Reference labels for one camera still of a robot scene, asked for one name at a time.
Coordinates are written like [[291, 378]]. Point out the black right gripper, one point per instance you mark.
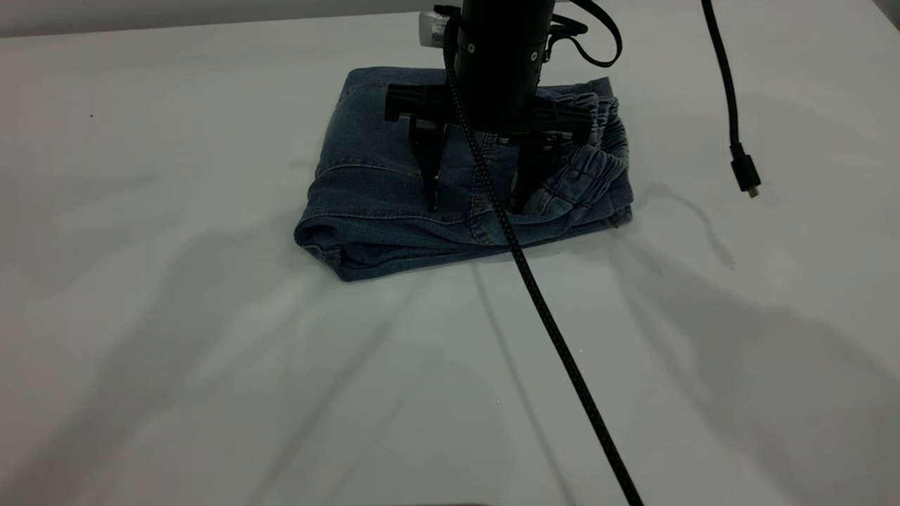
[[499, 98]]

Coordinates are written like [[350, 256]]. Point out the blue denim kids jeans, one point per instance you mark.
[[365, 211]]

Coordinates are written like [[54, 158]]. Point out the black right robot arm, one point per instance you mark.
[[503, 24]]

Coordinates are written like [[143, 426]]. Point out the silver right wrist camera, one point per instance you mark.
[[432, 29]]

